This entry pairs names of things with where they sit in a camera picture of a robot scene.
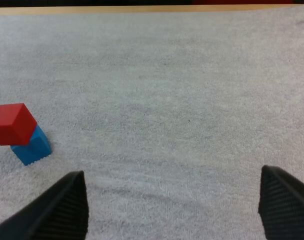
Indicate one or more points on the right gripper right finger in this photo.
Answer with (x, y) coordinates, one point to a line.
(287, 207)

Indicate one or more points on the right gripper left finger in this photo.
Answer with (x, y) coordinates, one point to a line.
(54, 212)

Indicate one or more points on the red cube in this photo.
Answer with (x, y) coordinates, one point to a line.
(13, 123)

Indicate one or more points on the blue cube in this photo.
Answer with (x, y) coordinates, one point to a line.
(33, 150)

